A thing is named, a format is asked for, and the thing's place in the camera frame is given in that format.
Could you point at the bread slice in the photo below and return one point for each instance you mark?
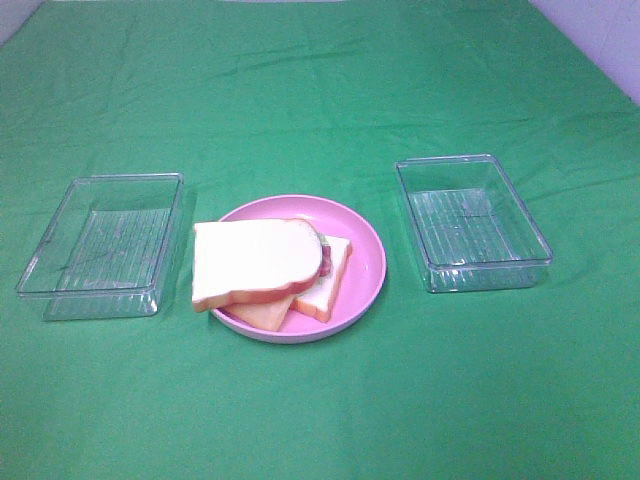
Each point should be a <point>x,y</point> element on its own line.
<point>253,261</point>
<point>318,301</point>

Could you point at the green tablecloth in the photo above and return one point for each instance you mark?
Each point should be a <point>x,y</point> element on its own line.
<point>251,100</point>

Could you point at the green lettuce leaf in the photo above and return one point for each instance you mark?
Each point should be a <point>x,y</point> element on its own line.
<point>323,239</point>

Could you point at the bacon strip tray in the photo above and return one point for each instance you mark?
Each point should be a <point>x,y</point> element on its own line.
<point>326,264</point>

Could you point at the yellow cheese slice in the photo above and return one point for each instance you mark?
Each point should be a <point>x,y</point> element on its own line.
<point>263,316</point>

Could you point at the clear plastic tray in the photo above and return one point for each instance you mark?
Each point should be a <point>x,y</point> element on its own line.
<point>109,249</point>
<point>470,229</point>

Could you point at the clear left plastic tray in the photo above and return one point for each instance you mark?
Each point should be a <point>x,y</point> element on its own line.
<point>109,249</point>

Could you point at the clear right plastic tray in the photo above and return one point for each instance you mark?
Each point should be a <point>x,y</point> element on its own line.
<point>470,229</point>

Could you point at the pink round plate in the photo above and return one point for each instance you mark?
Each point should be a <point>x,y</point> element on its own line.
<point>362,280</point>

